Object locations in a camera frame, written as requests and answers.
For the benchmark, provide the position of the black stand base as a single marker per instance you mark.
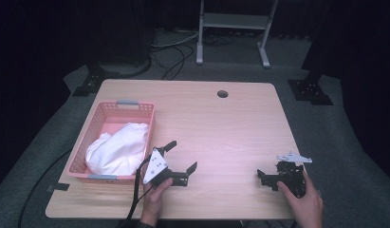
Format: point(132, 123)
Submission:
point(93, 80)
point(309, 90)

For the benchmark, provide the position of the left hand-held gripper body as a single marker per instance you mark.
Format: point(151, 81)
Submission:
point(155, 166)

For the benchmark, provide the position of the black tape strip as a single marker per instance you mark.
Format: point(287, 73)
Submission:
point(58, 187)

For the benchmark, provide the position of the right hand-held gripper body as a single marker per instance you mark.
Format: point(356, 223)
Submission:
point(290, 175)

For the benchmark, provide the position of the person's right hand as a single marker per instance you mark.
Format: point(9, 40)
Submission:
point(305, 205)

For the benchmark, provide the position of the white cloth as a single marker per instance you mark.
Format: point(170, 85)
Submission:
point(120, 152)

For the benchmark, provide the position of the person's left hand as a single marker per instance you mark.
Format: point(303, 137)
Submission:
point(154, 199)

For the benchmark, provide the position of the white metal stand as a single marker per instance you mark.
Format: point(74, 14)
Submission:
point(235, 20)

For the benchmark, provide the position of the pink plastic basket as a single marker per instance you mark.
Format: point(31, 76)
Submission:
point(126, 113)

